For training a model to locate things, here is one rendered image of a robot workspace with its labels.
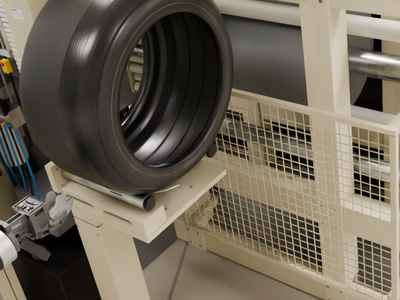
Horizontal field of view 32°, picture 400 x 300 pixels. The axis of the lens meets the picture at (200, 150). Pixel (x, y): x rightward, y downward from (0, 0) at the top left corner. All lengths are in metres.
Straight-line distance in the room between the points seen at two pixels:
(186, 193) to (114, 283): 0.58
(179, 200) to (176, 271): 1.00
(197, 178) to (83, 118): 0.60
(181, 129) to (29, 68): 0.56
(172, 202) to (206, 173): 0.16
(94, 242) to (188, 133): 0.58
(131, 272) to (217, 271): 0.54
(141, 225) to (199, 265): 1.13
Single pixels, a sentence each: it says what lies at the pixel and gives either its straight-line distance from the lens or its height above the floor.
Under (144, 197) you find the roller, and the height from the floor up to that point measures 0.92.
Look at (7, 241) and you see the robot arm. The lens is 1.70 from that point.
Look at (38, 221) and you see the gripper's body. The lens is 1.76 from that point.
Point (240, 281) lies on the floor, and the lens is 2.95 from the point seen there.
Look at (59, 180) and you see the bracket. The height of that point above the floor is 0.89.
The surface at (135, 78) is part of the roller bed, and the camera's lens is 2.48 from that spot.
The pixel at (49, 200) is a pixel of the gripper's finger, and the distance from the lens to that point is 1.82.
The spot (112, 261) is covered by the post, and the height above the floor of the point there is 0.45.
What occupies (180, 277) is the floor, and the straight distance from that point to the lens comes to 3.02.
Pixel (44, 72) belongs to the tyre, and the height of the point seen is 1.34.
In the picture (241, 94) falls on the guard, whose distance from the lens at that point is 2.16.
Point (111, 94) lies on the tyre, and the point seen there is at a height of 1.29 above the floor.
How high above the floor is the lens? 2.06
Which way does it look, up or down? 33 degrees down
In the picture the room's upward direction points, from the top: 11 degrees counter-clockwise
